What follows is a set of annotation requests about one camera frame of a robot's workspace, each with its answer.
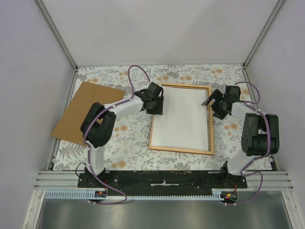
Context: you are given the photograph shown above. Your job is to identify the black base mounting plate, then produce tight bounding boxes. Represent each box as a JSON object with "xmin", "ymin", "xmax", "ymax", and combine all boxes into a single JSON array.
[{"xmin": 77, "ymin": 170, "xmax": 247, "ymax": 195}]

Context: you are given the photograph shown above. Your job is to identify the aluminium rail frame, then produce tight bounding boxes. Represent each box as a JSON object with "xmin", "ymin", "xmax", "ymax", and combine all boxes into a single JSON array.
[{"xmin": 22, "ymin": 152, "xmax": 305, "ymax": 229}]

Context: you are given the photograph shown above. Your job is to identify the brown cardboard backing board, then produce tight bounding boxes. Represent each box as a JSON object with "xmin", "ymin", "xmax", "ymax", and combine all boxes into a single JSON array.
[{"xmin": 51, "ymin": 82, "xmax": 125, "ymax": 146}]

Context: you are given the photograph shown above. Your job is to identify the left aluminium corner post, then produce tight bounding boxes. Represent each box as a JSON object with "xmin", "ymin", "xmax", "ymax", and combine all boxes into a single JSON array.
[{"xmin": 34, "ymin": 0, "xmax": 79, "ymax": 72}]

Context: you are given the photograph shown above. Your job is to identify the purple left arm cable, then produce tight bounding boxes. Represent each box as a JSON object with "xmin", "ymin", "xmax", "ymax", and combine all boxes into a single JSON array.
[{"xmin": 83, "ymin": 64, "xmax": 153, "ymax": 205}]

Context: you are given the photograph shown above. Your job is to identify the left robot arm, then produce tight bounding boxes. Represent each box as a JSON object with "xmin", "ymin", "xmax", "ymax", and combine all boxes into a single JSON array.
[{"xmin": 81, "ymin": 83, "xmax": 164, "ymax": 187}]

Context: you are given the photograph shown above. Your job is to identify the light blue cable duct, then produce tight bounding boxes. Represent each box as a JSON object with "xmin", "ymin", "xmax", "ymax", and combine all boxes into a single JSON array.
[{"xmin": 44, "ymin": 190, "xmax": 233, "ymax": 200}]

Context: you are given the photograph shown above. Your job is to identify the building photo print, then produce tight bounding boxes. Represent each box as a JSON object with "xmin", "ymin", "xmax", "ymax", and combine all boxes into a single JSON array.
[{"xmin": 151, "ymin": 86, "xmax": 209, "ymax": 151}]

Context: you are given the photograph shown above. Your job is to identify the right aluminium corner post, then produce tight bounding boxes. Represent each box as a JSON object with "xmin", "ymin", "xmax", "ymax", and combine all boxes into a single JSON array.
[{"xmin": 243, "ymin": 0, "xmax": 286, "ymax": 69}]

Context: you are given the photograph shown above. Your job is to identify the wooden picture frame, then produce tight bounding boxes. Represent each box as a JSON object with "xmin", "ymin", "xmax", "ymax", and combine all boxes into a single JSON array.
[{"xmin": 149, "ymin": 83, "xmax": 214, "ymax": 156}]

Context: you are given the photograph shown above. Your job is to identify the clear glass pane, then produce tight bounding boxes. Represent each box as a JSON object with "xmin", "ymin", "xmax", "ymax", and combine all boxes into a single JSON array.
[{"xmin": 206, "ymin": 91, "xmax": 212, "ymax": 152}]

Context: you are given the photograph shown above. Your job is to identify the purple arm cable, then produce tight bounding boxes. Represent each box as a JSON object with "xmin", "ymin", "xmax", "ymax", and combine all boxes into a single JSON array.
[
  {"xmin": 223, "ymin": 81, "xmax": 274, "ymax": 206},
  {"xmin": 83, "ymin": 64, "xmax": 153, "ymax": 205}
]

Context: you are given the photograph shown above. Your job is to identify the floral patterned table mat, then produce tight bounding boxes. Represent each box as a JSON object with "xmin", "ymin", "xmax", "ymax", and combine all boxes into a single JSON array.
[{"xmin": 53, "ymin": 63, "xmax": 274, "ymax": 171}]

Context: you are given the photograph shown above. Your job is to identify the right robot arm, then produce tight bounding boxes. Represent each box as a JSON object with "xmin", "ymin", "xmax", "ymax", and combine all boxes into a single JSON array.
[{"xmin": 202, "ymin": 85, "xmax": 280, "ymax": 188}]

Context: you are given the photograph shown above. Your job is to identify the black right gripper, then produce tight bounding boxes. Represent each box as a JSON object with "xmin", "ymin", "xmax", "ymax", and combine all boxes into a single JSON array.
[{"xmin": 202, "ymin": 90, "xmax": 227, "ymax": 120}]

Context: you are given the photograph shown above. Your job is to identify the aluminium corner post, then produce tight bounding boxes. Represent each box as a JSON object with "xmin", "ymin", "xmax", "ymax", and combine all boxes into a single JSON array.
[
  {"xmin": 34, "ymin": 0, "xmax": 79, "ymax": 72},
  {"xmin": 243, "ymin": 0, "xmax": 286, "ymax": 69}
]

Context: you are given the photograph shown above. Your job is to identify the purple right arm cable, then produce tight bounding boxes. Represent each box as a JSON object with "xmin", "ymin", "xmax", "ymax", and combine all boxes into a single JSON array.
[{"xmin": 223, "ymin": 81, "xmax": 274, "ymax": 206}]

